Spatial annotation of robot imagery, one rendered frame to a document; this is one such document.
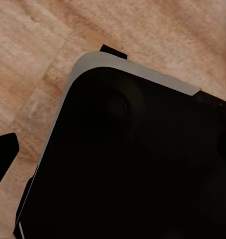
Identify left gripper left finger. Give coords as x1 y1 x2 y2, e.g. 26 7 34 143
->
0 132 19 181

